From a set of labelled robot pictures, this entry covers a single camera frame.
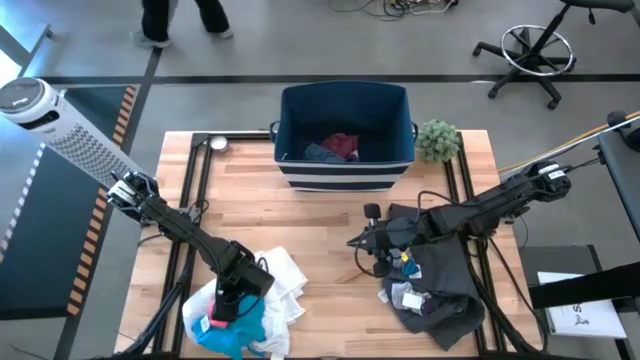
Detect white printed paper sheet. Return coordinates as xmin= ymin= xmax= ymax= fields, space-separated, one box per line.
xmin=537 ymin=271 xmax=629 ymax=340

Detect hazard striped floor mat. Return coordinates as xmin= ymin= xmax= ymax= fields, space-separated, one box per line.
xmin=0 ymin=84 xmax=139 ymax=321

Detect dark grey cabinet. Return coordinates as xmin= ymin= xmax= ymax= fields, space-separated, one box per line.
xmin=519 ymin=244 xmax=609 ymax=301

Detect maroon garment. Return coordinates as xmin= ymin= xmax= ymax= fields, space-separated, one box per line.
xmin=319 ymin=132 xmax=360 ymax=161

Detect dark grey garment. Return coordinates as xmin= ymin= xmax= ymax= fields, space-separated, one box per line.
xmin=379 ymin=202 xmax=487 ymax=351

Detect black side table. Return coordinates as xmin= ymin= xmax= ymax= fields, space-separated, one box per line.
xmin=597 ymin=112 xmax=640 ymax=241

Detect teal garment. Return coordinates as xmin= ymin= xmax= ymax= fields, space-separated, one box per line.
xmin=191 ymin=294 xmax=269 ymax=359

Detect white smooth shirt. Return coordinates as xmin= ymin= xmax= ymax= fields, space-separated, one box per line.
xmin=181 ymin=278 xmax=221 ymax=346

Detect navy white striped fabric basket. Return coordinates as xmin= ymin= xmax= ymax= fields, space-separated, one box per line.
xmin=269 ymin=80 xmax=419 ymax=193

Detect black rig frame post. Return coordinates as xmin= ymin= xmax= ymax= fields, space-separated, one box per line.
xmin=528 ymin=262 xmax=640 ymax=310

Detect pink garment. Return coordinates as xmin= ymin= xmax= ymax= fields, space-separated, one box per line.
xmin=208 ymin=299 xmax=227 ymax=330

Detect person's legs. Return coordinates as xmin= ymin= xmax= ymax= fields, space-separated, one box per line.
xmin=130 ymin=0 xmax=235 ymax=50

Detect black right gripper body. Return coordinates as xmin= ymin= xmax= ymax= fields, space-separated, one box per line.
xmin=363 ymin=203 xmax=434 ymax=279

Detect black swivel stool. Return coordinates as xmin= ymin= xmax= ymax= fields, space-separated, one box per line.
xmin=472 ymin=0 xmax=636 ymax=111

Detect floor cable bundle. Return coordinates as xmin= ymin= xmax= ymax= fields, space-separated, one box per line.
xmin=329 ymin=0 xmax=459 ymax=21

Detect black aluminium table frame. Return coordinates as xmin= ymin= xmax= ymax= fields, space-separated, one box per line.
xmin=94 ymin=130 xmax=546 ymax=360

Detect white textured towel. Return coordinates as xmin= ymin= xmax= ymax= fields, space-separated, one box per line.
xmin=252 ymin=245 xmax=309 ymax=356

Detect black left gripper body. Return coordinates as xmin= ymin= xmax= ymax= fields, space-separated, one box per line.
xmin=215 ymin=259 xmax=276 ymax=301

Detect white tower fan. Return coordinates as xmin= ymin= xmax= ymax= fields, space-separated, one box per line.
xmin=0 ymin=77 xmax=149 ymax=189

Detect grey blue garment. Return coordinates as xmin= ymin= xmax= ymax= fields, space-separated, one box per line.
xmin=302 ymin=143 xmax=351 ymax=164

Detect potted green succulent plant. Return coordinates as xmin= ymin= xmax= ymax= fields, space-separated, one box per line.
xmin=414 ymin=118 xmax=461 ymax=164

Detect yellow cable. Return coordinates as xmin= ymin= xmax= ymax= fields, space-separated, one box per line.
xmin=499 ymin=110 xmax=640 ymax=174

